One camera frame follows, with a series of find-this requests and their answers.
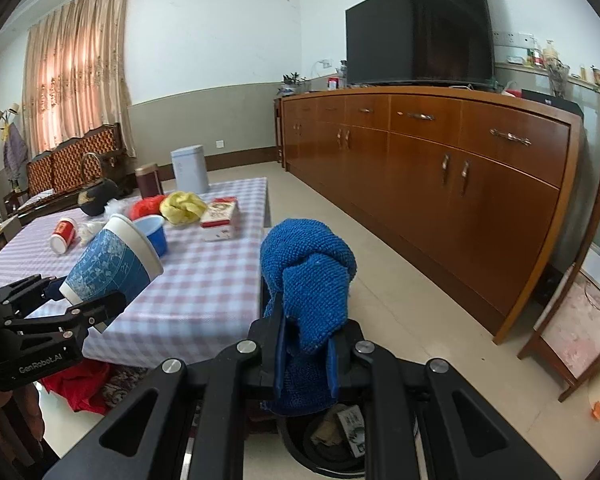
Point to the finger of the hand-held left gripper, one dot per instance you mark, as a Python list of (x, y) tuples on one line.
[(80, 312), (25, 290)]

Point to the black teapot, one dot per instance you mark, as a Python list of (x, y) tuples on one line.
[(97, 199)]

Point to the red mesh ball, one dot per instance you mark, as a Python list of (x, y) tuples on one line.
[(145, 206)]

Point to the small red and white box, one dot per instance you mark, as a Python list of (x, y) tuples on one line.
[(334, 84)]

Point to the red bag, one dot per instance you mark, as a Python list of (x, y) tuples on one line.
[(511, 91)]

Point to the table with checkered cloth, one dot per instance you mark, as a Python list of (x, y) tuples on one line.
[(205, 285)]

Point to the white tissue pack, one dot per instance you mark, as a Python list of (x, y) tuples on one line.
[(115, 207)]

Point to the maroon canister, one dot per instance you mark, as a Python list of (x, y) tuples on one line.
[(148, 180)]

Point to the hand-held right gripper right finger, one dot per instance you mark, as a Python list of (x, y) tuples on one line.
[(336, 366)]

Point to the red and white carton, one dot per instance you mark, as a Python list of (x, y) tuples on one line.
[(220, 217)]

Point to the blue knitted cloth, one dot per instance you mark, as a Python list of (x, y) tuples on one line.
[(307, 280)]

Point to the blue plastic bowl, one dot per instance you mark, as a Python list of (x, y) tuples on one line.
[(155, 236)]

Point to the small potted plant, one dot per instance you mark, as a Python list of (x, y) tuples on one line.
[(291, 85)]

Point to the red cloth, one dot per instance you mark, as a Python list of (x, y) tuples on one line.
[(77, 385)]

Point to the person's left hand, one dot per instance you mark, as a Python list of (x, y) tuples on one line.
[(27, 417)]

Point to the wooden sideboard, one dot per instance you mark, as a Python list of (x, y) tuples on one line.
[(430, 185)]

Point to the black box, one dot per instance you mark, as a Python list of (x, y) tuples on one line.
[(550, 100)]

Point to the yellow knitted cloth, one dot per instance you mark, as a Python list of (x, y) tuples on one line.
[(180, 207)]

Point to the wooden chair with floral cushion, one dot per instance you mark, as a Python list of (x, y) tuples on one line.
[(580, 320)]

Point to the black television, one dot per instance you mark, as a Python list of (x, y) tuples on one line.
[(420, 30)]

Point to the white plastic bag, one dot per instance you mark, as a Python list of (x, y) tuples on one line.
[(90, 234)]

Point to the wooden bench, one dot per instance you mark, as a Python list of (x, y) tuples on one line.
[(60, 165)]

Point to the peach curtain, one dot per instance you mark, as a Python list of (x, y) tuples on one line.
[(75, 70)]

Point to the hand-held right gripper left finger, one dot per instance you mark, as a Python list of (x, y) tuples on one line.
[(279, 355)]

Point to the blue patterned paper cup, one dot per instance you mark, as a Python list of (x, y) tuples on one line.
[(110, 265)]

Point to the black trash bin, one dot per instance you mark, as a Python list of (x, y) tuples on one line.
[(300, 452)]

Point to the pale blue tin canister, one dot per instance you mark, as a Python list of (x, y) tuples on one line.
[(190, 170)]

